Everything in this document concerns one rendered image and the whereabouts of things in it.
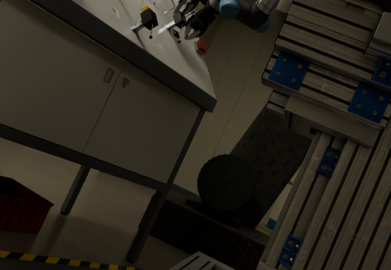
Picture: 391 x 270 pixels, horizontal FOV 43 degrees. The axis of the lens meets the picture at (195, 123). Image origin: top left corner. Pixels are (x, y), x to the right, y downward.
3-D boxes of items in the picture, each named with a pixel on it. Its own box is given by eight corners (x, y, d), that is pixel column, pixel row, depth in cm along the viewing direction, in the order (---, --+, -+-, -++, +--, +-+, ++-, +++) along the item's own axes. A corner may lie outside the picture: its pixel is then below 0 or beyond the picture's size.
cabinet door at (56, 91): (82, 153, 188) (125, 61, 191) (-51, 105, 146) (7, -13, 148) (78, 151, 190) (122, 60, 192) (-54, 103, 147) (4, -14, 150)
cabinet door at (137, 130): (167, 184, 231) (202, 109, 234) (83, 153, 188) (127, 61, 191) (163, 182, 232) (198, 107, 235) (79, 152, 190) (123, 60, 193)
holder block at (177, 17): (174, 24, 219) (181, 20, 217) (172, 15, 222) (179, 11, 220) (180, 29, 222) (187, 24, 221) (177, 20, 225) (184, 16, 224)
